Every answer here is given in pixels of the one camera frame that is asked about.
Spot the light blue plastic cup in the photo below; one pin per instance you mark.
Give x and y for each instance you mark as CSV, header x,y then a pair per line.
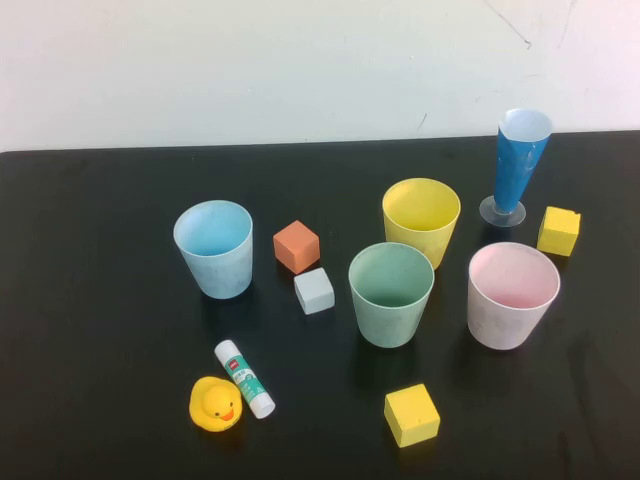
x,y
220,275

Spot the yellow plastic cup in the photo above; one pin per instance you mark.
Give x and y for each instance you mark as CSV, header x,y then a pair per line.
x,y
430,245

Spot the pink plastic cup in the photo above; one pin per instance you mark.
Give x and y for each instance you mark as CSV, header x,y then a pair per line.
x,y
500,327

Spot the orange foam cube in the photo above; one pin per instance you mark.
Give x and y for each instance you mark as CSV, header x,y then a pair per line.
x,y
300,240

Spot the grey foam cube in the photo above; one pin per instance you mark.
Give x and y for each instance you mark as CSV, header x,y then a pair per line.
x,y
315,290

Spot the green plastic cup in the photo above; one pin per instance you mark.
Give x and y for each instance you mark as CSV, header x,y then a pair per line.
x,y
387,325

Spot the white green glue stick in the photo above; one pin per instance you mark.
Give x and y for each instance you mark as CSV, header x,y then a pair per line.
x,y
245,380

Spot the clear plastic cone stand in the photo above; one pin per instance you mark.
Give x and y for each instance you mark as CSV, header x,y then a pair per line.
x,y
502,219

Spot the yellow rubber duck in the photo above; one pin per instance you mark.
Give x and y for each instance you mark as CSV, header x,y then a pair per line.
x,y
215,402

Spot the plain yellow foam cube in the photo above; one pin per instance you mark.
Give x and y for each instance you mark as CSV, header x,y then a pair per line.
x,y
412,412

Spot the blue cone glass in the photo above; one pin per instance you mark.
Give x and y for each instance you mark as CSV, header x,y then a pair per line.
x,y
515,170

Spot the notched yellow foam cube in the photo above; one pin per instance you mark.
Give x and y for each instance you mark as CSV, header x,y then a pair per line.
x,y
559,230

